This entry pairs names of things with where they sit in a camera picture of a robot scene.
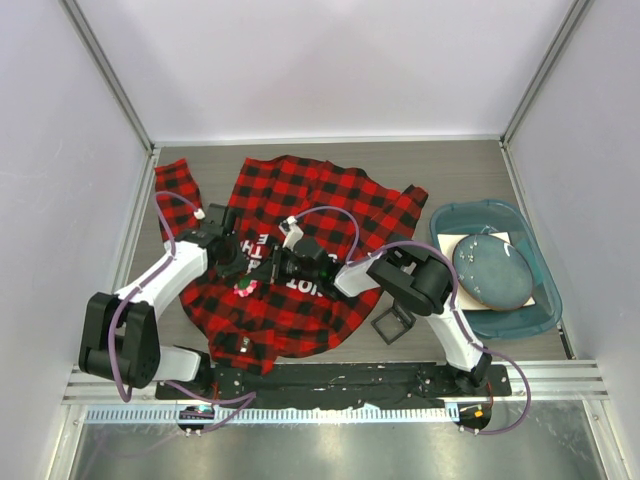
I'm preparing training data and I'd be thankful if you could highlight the blue round ceramic plate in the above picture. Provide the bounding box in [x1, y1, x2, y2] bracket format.
[452, 233, 535, 312]

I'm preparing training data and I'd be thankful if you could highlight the small black square frame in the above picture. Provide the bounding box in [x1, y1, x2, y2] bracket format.
[371, 301, 416, 345]

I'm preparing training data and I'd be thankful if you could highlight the teal plastic bin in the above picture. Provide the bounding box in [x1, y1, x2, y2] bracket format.
[429, 200, 562, 339]

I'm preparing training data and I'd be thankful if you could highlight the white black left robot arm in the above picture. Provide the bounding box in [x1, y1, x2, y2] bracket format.
[78, 204, 248, 402]

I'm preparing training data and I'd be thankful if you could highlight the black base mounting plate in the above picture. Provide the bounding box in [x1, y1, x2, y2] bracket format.
[181, 362, 512, 410]

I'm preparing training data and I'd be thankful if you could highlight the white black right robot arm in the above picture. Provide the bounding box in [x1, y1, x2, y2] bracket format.
[248, 234, 492, 395]

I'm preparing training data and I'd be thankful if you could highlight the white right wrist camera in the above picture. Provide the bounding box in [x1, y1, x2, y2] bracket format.
[279, 216, 304, 250]

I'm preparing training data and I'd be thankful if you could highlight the red black plaid shirt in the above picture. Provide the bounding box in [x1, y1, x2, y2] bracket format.
[179, 156, 428, 374]

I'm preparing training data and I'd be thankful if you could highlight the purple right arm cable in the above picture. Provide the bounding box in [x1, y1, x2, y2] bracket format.
[292, 206, 532, 435]

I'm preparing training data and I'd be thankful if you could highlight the pink white flower brooch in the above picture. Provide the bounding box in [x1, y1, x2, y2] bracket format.
[233, 278, 258, 297]

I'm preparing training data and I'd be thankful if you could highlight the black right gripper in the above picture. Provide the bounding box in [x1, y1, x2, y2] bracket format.
[249, 244, 320, 287]

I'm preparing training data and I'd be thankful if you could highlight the aluminium front rail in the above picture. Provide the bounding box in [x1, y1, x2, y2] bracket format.
[62, 359, 612, 407]

